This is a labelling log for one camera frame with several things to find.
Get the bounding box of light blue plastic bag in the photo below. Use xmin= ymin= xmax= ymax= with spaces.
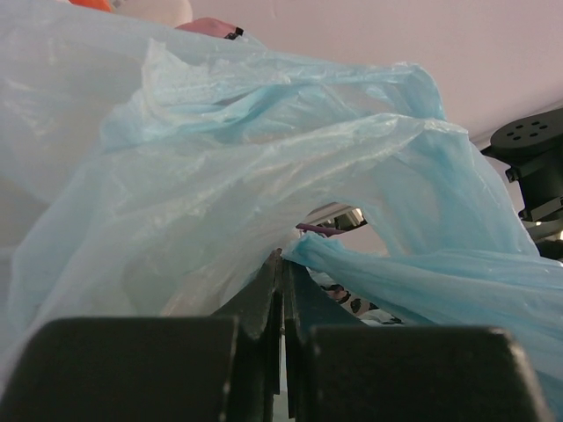
xmin=1 ymin=1 xmax=562 ymax=414

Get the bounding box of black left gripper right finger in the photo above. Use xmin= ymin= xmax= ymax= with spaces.
xmin=281 ymin=260 xmax=362 ymax=421

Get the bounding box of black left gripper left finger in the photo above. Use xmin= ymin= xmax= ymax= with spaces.
xmin=214 ymin=250 xmax=282 ymax=421

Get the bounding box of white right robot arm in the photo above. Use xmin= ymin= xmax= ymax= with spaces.
xmin=481 ymin=108 xmax=562 ymax=261

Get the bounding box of fake watermelon slice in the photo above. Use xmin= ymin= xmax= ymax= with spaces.
xmin=69 ymin=0 xmax=113 ymax=12

